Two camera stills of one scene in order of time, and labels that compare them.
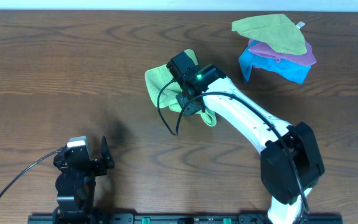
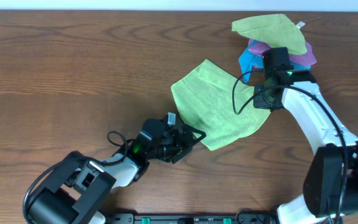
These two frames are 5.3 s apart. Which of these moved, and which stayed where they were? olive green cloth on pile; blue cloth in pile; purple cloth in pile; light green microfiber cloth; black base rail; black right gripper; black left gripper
Moved: black right gripper; light green microfiber cloth; black left gripper
Stayed: black base rail; olive green cloth on pile; blue cloth in pile; purple cloth in pile
